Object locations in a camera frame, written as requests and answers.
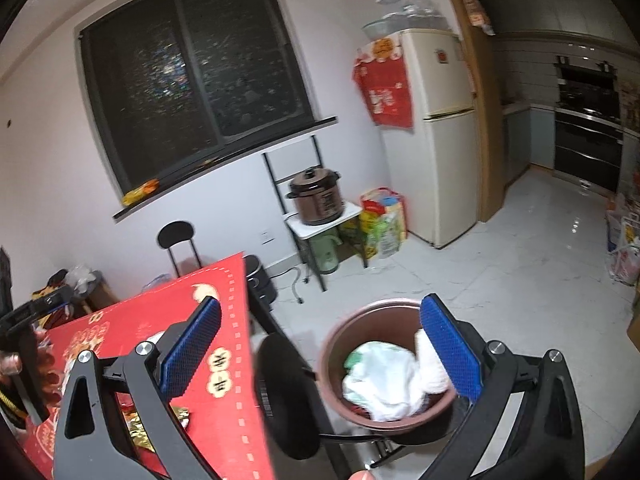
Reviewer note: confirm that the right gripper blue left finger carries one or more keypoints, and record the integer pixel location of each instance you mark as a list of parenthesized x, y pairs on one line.
[(184, 345)]

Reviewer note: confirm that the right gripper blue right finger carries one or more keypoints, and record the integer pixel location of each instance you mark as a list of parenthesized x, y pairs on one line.
[(461, 363)]

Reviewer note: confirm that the white plastic bag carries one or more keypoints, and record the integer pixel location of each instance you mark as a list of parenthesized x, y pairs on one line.
[(390, 382)]

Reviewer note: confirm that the brown round trash bin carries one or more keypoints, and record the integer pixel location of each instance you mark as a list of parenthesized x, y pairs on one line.
[(390, 320)]

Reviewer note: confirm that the red festive table mat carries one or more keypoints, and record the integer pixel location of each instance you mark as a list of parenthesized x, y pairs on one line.
[(113, 423)]

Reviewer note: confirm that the dark round stool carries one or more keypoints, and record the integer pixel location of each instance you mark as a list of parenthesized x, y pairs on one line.
[(283, 386)]

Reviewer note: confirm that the black round-back chair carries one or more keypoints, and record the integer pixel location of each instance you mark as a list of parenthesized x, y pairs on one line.
[(174, 233)]

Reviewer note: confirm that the colourful bags beside fridge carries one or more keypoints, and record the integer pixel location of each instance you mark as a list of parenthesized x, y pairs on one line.
[(381, 227)]

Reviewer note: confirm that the green thermos kettle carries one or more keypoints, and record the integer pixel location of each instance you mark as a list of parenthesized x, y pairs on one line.
[(324, 246)]

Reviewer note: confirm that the yellow packet on windowsill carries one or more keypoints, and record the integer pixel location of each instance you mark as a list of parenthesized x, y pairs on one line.
[(140, 193)]

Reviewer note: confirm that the black metal shelf stand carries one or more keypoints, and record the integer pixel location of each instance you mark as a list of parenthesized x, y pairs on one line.
[(299, 232)]

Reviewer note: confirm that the cream two-door refrigerator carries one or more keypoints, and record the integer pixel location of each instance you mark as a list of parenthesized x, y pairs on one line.
[(435, 163)]

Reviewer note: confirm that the plastic bags on floor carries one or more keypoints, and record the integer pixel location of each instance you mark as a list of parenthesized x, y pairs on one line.
[(622, 240)]

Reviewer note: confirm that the brown electric pressure cooker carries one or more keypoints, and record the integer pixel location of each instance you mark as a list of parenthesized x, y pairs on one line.
[(316, 196)]

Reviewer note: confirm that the black built-in oven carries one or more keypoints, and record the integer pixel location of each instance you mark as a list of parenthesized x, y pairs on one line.
[(588, 133)]

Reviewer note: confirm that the dark window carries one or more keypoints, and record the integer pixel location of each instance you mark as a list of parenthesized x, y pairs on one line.
[(178, 87)]

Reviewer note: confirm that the red cloth on refrigerator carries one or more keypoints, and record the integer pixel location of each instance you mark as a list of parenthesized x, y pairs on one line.
[(381, 76)]

